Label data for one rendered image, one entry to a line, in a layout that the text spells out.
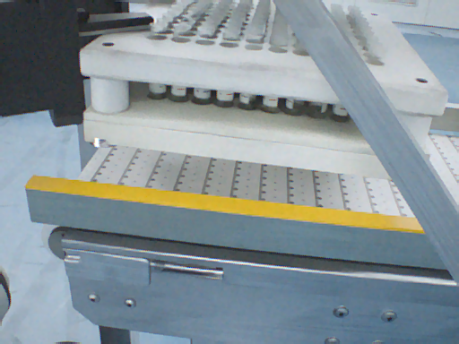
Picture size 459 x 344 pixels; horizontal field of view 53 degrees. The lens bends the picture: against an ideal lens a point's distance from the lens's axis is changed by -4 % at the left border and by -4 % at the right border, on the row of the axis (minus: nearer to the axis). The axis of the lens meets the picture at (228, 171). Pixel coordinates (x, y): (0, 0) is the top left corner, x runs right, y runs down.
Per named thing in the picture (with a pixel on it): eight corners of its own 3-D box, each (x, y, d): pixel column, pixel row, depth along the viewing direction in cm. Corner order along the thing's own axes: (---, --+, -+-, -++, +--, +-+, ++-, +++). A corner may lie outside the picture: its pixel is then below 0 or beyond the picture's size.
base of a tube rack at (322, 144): (422, 184, 33) (432, 155, 32) (83, 141, 34) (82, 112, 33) (373, 73, 54) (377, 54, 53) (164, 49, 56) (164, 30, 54)
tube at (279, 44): (274, 136, 37) (289, 40, 33) (257, 133, 37) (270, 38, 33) (275, 129, 38) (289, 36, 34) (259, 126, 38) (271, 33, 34)
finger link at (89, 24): (157, 29, 36) (75, 37, 34) (144, 21, 39) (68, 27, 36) (157, 8, 35) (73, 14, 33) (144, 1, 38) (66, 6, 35)
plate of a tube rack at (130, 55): (444, 120, 30) (452, 91, 29) (79, 77, 32) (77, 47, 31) (383, 31, 51) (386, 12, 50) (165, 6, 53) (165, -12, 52)
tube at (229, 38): (229, 131, 37) (238, 34, 33) (212, 128, 37) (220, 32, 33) (231, 124, 38) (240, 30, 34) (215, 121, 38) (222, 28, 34)
